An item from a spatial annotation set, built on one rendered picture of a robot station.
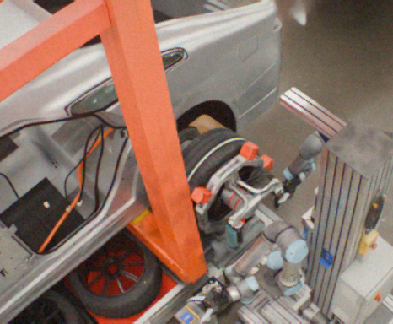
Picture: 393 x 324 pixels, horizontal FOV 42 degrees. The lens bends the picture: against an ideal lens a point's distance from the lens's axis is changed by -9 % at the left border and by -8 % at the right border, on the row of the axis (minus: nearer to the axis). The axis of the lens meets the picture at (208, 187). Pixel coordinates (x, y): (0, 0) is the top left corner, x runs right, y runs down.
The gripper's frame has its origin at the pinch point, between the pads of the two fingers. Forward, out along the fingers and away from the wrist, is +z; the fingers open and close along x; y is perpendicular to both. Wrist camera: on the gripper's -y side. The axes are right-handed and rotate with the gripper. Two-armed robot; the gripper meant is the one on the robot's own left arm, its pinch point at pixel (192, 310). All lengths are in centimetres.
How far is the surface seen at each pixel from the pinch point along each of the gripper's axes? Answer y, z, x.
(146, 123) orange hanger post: -90, -14, 36
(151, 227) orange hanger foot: 43, -8, 98
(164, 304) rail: 77, 8, 61
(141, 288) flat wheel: 64, 17, 72
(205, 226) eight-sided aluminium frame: 33, -36, 71
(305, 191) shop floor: 109, -137, 116
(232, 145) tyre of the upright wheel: -4, -70, 88
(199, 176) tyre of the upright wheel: -1, -43, 79
